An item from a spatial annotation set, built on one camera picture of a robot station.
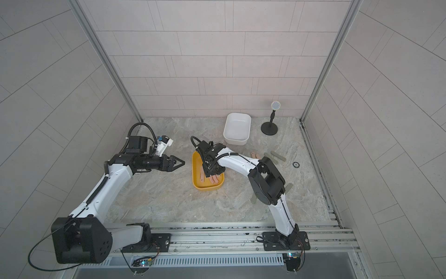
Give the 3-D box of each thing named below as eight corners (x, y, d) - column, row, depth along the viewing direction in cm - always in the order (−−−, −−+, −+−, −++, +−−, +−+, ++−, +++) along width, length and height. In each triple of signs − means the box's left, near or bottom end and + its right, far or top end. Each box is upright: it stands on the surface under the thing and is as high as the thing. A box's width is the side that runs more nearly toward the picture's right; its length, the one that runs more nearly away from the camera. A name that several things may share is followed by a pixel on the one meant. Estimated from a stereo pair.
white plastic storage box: (223, 146, 105) (222, 140, 100) (224, 118, 120) (224, 112, 116) (252, 146, 105) (253, 141, 100) (249, 118, 120) (250, 112, 116)
